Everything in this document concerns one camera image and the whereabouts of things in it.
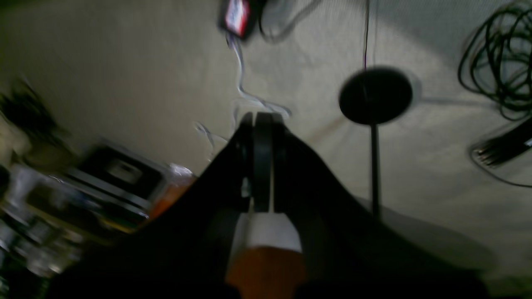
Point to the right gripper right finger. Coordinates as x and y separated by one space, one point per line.
348 253

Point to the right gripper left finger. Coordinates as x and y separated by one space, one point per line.
183 253

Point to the black electronics box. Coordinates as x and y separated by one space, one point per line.
118 176

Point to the black round stand base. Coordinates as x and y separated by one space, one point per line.
373 97

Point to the black device with red label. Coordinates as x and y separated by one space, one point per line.
239 17

